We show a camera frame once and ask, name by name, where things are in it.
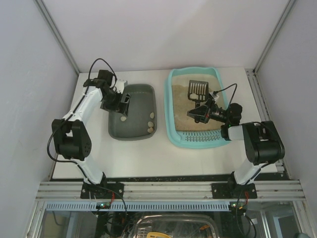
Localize black litter scoop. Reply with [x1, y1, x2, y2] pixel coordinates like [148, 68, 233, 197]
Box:
[187, 80, 209, 108]

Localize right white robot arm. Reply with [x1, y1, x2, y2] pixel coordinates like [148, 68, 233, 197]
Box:
[187, 98, 285, 186]

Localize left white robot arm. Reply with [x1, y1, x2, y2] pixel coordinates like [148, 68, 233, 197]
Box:
[50, 78, 131, 185]

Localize beige cat litter sand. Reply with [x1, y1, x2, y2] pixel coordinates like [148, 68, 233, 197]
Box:
[171, 74, 223, 131]

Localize teal cat litter box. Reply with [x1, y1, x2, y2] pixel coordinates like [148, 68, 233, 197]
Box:
[164, 67, 234, 149]

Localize dark grey plastic bin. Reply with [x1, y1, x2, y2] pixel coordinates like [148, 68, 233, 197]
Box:
[108, 84, 157, 141]

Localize clear plastic tub below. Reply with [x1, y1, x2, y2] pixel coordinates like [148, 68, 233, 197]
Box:
[122, 213, 220, 238]

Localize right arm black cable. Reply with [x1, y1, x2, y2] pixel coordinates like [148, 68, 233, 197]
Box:
[210, 83, 238, 107]

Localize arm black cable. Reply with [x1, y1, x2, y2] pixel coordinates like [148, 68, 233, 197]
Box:
[88, 58, 117, 85]
[210, 83, 238, 107]

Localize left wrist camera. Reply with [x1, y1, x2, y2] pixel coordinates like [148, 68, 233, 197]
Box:
[97, 69, 114, 86]

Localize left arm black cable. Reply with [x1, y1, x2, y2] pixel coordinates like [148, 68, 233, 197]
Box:
[88, 58, 117, 85]

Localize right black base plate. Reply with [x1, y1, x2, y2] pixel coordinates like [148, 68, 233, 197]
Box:
[211, 183, 258, 199]

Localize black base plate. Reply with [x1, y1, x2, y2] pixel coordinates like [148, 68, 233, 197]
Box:
[80, 182, 124, 199]
[211, 183, 258, 199]

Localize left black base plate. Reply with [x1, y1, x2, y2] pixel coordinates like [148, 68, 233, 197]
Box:
[80, 182, 124, 199]

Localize aluminium front rail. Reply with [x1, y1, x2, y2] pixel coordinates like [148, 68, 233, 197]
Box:
[36, 180, 306, 201]

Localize blue slotted cable duct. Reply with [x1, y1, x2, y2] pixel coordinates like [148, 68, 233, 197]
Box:
[46, 201, 230, 212]

